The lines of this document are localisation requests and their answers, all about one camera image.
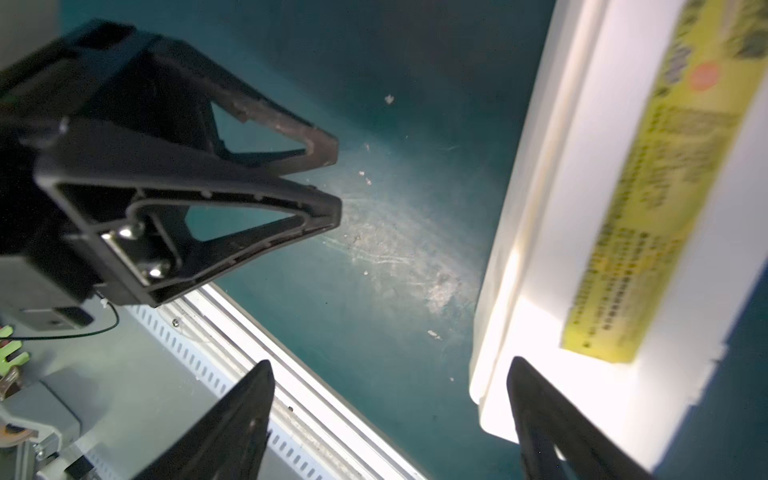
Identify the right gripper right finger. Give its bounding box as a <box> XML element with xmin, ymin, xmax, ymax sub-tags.
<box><xmin>507</xmin><ymin>356</ymin><xmax>653</xmax><ymax>479</ymax></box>

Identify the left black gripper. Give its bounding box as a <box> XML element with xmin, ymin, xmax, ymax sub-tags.
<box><xmin>1</xmin><ymin>21</ymin><xmax>342</xmax><ymax>330</ymax></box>

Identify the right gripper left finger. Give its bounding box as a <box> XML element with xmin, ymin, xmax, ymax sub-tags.
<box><xmin>136</xmin><ymin>360</ymin><xmax>275</xmax><ymax>480</ymax></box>

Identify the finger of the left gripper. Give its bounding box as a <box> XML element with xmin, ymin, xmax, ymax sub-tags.
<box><xmin>77</xmin><ymin>35</ymin><xmax>339</xmax><ymax>177</ymax></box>

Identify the cream plastic wrap dispenser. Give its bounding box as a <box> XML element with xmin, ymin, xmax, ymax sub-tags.
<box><xmin>469</xmin><ymin>1</ymin><xmax>767</xmax><ymax>470</ymax></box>

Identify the aluminium front rail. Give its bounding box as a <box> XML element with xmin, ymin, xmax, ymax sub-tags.
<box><xmin>1</xmin><ymin>286</ymin><xmax>420</xmax><ymax>479</ymax></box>

